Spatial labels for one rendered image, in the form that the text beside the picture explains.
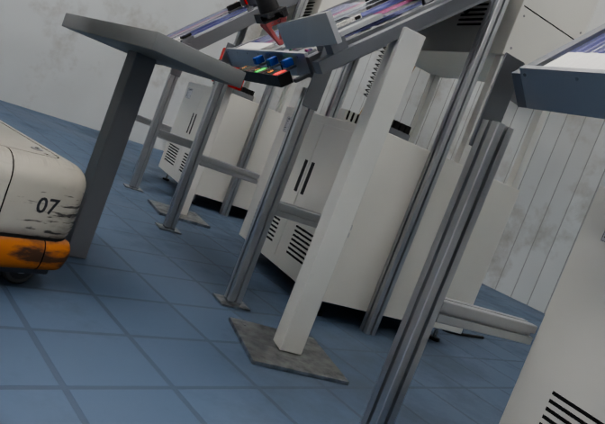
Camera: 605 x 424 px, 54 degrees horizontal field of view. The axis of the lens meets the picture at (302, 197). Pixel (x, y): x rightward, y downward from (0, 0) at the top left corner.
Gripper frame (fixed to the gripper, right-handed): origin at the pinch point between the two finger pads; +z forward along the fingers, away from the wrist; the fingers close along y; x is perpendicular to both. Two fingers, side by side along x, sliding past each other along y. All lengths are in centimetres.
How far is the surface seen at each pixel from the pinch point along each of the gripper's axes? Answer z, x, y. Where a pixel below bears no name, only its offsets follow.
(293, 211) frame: 41.9, 18.8, -15.5
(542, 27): 28, -86, -10
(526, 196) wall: 213, -215, 163
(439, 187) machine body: 62, -32, -11
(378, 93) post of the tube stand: 11.7, -2.3, -42.8
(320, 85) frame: 12.0, -1.0, -15.1
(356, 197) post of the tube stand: 32, 12, -44
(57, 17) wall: -19, 30, 362
